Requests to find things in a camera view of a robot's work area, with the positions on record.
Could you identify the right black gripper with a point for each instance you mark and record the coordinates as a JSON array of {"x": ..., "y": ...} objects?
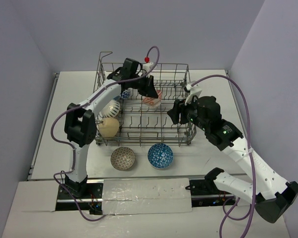
[{"x": 173, "y": 113}]

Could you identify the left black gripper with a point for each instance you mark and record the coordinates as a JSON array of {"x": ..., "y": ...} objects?
[{"x": 146, "y": 84}]

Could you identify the orange floral bowl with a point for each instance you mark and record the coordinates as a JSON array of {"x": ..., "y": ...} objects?
[{"x": 153, "y": 102}]

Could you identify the red patterned bowl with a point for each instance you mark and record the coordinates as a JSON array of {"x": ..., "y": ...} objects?
[{"x": 125, "y": 94}]

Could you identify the yellow bowl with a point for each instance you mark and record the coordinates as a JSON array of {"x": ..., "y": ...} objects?
[{"x": 109, "y": 127}]

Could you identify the grey patterned bowl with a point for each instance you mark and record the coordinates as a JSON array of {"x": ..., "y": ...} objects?
[{"x": 122, "y": 158}]

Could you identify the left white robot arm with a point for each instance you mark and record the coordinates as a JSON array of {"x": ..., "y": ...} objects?
[{"x": 80, "y": 122}]

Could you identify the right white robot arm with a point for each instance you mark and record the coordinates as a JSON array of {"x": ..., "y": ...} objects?
[{"x": 270, "y": 193}]

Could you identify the blue patterned bowl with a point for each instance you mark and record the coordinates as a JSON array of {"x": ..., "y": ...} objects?
[{"x": 160, "y": 156}]

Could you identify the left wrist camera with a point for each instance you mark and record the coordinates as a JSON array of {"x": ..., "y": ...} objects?
[{"x": 148, "y": 65}]

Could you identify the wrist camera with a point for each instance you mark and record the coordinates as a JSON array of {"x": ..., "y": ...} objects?
[
  {"x": 192, "y": 89},
  {"x": 148, "y": 65}
]

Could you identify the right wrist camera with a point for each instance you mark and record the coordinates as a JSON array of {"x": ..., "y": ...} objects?
[{"x": 192, "y": 89}]

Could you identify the grey wire dish rack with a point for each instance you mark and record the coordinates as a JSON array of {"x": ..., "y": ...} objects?
[{"x": 140, "y": 124}]

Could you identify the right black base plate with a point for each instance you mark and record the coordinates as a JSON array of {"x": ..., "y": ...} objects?
[{"x": 204, "y": 195}]

